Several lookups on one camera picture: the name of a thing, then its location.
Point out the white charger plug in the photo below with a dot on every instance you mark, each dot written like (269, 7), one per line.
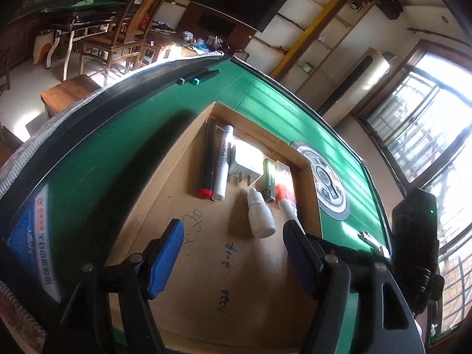
(247, 158)

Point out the red and white glue tube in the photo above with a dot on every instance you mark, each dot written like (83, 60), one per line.
(284, 191)

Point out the small silver metal object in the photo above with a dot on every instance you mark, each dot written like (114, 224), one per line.
(373, 241)

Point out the black pen with teal cap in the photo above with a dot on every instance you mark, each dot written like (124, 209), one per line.
(204, 76)

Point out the yellow wooden frame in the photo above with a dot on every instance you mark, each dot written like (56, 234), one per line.
(313, 29)

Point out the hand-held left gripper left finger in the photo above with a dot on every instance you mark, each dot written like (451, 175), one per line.
(166, 258)

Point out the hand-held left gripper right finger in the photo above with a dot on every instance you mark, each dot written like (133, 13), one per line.
(298, 261)

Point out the barred window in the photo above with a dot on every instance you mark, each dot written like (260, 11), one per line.
(416, 118)

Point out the white standing air conditioner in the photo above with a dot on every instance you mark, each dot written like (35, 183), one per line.
(365, 77)

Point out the two dark markers on table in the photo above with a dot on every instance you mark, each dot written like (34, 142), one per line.
(191, 75)

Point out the wooden side stool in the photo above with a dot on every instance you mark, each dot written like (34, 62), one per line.
(70, 92)

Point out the wooden chair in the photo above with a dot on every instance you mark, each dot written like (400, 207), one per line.
(110, 40)

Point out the black marker with red cap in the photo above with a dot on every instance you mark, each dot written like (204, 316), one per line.
(208, 155)

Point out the black wall speaker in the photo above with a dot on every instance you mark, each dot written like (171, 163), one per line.
(387, 0)

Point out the small white squeeze bottle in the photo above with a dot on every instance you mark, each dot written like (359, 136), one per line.
(261, 221)

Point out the green lighter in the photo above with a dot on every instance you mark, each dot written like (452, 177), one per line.
(268, 180)

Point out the cluttered low wooden table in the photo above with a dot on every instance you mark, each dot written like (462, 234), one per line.
(166, 40)

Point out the green-topped game table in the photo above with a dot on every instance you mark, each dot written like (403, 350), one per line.
(73, 7)

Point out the cardboard box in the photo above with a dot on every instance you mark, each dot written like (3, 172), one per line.
(239, 284)

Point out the round table control panel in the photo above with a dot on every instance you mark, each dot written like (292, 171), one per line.
(328, 184)

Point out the white marker pen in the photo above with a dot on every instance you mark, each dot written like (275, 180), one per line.
(222, 166)

